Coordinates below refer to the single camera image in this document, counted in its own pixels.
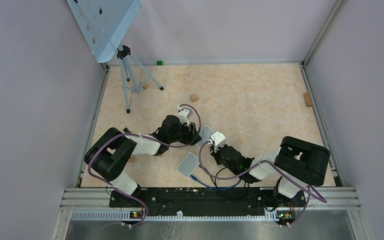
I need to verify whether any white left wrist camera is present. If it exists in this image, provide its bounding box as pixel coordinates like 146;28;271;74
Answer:
176;105;193;127

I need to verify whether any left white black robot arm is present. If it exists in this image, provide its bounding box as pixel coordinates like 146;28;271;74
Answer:
83;115;202;207

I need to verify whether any small wooden cube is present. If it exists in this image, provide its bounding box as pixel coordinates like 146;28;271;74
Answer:
190;93;199;103

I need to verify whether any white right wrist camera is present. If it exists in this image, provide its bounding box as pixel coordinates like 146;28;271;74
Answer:
209;131;227;153

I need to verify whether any grey network switch box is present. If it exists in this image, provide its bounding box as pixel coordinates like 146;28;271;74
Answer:
176;152;200;178

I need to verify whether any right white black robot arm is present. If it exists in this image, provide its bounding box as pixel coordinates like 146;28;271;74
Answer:
208;132;331;206

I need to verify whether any blue ethernet cable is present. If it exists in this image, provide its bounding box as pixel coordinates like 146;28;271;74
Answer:
190;174;243;191

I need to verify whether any black power cable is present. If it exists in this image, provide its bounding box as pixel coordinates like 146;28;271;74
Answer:
210;167;249;190

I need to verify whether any wooden block at right edge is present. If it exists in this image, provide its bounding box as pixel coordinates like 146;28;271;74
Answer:
303;92;313;108

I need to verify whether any white slotted cable duct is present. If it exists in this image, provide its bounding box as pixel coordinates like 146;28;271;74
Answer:
71;210;279;222

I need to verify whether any white power adapter box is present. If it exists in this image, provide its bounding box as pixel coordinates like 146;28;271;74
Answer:
196;125;215;148

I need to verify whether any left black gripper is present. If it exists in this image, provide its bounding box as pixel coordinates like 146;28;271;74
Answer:
168;119;202;146

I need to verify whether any small round wooden piece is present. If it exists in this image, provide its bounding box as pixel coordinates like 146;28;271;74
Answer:
128;155;136;163

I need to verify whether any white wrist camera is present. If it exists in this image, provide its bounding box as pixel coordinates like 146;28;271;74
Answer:
176;105;193;127
209;131;227;153

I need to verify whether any blue tripod stand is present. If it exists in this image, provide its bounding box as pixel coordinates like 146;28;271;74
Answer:
116;44;164;114

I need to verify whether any blue perforated metal panel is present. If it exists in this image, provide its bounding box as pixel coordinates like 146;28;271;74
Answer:
66;0;144;63

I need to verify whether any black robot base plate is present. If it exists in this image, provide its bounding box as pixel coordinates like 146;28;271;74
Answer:
109;187;306;217

